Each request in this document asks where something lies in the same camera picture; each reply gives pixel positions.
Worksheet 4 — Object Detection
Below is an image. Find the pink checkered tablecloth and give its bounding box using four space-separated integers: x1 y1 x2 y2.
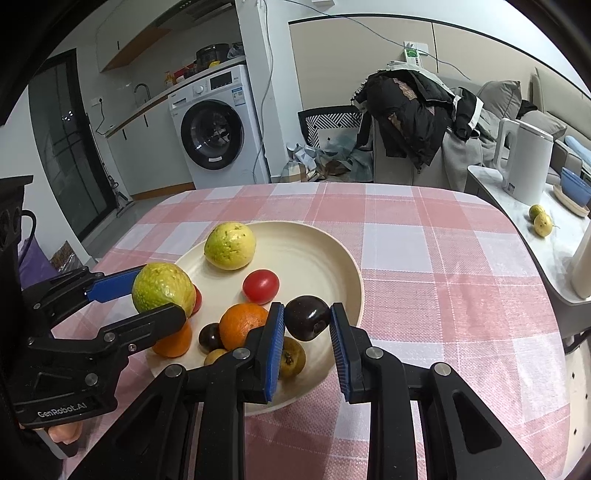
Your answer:
96 183 570 479

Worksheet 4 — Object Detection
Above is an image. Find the small orange tangerine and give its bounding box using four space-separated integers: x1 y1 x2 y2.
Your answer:
152 321 192 358

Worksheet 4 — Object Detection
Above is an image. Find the pile of dark clothes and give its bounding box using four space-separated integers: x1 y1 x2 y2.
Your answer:
351 61 484 171

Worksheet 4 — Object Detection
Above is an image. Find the grey cushion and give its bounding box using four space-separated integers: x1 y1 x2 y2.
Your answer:
477 80 522 123

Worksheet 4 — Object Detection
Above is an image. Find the white tumbler cup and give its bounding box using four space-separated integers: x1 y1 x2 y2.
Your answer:
570 225 591 299

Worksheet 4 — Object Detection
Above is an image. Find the large orange tangerine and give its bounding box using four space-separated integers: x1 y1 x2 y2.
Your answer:
219 303 269 351

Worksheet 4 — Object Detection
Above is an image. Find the white electric kettle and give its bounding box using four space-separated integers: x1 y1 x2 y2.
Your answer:
492 118 554 206

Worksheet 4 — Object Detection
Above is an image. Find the brown longan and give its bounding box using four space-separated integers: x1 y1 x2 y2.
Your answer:
204 349 228 366
280 337 307 380

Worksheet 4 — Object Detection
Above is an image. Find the yellow fruit on side table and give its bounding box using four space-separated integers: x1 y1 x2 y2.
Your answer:
533 212 554 238

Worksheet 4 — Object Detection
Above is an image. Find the person left hand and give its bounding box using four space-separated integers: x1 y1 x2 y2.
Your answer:
48 422 83 445

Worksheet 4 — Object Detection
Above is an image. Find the white washing machine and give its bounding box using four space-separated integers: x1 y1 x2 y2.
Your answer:
168 63 270 189

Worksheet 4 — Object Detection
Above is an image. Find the red tomato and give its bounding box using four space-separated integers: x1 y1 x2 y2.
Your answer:
191 286 202 315
242 269 280 305

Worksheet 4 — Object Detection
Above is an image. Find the grey sofa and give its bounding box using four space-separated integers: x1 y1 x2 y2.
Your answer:
434 68 590 191

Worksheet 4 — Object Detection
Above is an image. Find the dark plum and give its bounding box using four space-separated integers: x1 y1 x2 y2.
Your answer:
283 295 332 342
198 323 224 353

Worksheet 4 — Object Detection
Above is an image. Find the kitchen faucet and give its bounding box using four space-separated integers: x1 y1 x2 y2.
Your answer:
133 83 151 107

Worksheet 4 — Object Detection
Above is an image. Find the green bumpy guava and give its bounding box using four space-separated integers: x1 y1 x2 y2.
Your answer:
131 262 197 318

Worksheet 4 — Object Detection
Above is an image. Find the cream round plate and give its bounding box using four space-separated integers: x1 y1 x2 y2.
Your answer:
146 220 367 417

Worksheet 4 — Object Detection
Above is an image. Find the white side table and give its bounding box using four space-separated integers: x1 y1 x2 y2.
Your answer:
465 165 591 338

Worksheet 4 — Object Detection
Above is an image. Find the blue bowl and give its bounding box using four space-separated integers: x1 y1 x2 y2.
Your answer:
561 167 591 207

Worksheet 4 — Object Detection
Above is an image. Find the green fruit on side table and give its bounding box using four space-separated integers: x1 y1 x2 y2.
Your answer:
529 204 545 222

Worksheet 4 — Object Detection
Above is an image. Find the smooth yellow guava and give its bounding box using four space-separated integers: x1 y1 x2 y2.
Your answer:
204 222 256 271

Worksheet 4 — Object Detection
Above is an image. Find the black pot on counter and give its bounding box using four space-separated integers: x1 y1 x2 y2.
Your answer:
195 43 230 71

